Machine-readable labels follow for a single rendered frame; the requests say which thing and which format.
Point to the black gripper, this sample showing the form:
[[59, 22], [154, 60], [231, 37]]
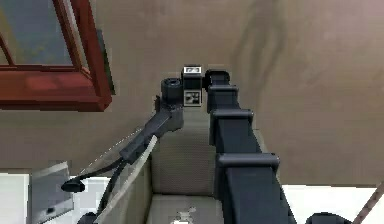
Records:
[[171, 91]]

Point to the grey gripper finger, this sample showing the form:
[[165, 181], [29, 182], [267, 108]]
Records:
[[108, 190], [74, 186]]

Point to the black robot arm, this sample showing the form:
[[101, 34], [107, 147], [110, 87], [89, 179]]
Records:
[[241, 186]]

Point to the grey box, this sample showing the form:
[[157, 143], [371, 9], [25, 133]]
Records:
[[48, 190]]

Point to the red framed window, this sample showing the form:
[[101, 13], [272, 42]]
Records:
[[50, 90]]

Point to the black rounded object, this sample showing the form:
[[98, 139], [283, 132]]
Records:
[[326, 219]]

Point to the brown thin pole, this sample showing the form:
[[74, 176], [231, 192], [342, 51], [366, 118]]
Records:
[[370, 201]]

